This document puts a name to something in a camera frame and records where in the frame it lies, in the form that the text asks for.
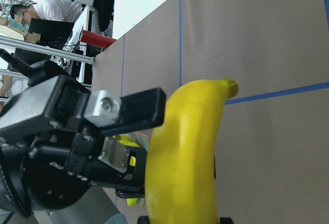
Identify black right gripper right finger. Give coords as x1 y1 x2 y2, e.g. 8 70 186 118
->
219 217 234 224

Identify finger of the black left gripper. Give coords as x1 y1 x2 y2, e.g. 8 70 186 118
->
88 135 148 198
84 87 166 136

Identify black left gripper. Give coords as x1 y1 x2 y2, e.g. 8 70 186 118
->
1 61 98 218

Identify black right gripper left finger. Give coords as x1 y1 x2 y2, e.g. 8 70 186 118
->
137 216 149 224

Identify yellow banana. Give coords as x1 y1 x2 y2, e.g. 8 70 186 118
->
145 79 239 223

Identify red cylinder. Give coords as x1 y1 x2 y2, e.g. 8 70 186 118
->
80 30 116 49

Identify black monitor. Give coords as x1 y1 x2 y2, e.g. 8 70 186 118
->
28 18 74 49

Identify person in white shirt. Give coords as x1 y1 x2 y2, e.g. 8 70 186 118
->
9 0 101 34

